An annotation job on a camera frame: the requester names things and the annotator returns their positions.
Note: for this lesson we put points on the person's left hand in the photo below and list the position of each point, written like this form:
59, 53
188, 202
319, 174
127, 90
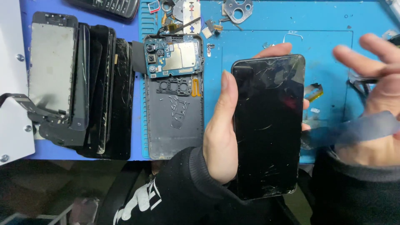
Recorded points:
218, 140

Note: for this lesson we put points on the person's right hand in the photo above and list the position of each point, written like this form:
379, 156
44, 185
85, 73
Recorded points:
381, 100

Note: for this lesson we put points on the person's right fingers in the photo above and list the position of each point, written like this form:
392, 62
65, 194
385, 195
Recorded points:
368, 57

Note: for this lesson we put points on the dark metal tweezers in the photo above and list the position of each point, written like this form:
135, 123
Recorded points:
359, 82

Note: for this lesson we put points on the translucent grey plastic strip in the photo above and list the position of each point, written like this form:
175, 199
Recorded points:
347, 129

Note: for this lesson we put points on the black cracked smartphone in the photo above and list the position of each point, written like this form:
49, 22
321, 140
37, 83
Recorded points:
268, 125

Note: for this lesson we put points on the razor blade with yellow residue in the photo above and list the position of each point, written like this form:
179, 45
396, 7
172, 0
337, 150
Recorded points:
314, 91

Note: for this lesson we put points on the blue silicone repair mat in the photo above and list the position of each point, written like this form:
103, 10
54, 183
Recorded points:
312, 18

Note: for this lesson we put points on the gold connector part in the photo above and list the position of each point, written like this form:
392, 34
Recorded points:
218, 27

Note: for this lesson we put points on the small silver metal clip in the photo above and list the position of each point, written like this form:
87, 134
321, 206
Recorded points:
210, 49

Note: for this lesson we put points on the small white foam piece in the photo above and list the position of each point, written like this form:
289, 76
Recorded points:
207, 32

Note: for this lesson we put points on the blue phone circuit board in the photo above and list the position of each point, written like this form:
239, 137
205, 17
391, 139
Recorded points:
175, 59

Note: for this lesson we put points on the group of tiny screws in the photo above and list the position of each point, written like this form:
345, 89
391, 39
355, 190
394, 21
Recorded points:
175, 104

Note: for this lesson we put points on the grey opened phone housing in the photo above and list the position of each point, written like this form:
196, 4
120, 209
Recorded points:
175, 137

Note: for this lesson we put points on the red white card tray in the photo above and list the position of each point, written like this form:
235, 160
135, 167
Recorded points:
153, 7

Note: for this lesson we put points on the black tape sheet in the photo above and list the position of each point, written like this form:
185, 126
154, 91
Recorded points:
139, 57

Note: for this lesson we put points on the black keypad phone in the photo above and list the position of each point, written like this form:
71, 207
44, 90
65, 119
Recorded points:
109, 7

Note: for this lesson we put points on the pile of broken phone screens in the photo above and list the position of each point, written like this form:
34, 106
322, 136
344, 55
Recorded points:
81, 87

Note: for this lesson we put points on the pink object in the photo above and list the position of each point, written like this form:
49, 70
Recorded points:
83, 211

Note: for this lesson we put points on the white panel with screws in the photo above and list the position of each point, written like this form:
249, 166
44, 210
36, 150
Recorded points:
12, 125

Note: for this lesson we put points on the silver camera lens frame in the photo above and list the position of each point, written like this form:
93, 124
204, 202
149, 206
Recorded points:
232, 6

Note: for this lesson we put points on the black plastic camera bracket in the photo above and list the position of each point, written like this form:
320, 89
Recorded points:
173, 87

